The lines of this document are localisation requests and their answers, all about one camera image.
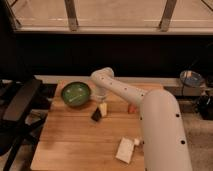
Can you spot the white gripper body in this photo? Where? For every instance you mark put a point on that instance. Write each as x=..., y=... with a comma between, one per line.
x=100, y=97

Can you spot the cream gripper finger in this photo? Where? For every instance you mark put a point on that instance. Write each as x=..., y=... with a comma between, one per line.
x=103, y=109

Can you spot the black eraser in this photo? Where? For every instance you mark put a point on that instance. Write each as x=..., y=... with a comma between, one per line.
x=96, y=116

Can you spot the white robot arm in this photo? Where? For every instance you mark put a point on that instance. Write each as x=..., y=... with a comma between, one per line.
x=165, y=143

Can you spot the white sponge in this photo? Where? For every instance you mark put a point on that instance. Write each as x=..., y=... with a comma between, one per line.
x=125, y=150

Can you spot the green bowl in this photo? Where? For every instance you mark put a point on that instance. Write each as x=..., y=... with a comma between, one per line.
x=76, y=94

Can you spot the orange carrot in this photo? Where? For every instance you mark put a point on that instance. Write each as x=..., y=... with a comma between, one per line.
x=132, y=109

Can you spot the white toothpaste tube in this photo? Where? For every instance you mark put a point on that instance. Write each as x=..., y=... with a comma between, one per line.
x=137, y=141

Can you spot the black office chair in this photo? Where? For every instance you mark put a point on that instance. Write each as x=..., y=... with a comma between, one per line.
x=13, y=129

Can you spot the blue round dish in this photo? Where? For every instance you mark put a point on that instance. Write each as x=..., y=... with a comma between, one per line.
x=191, y=78

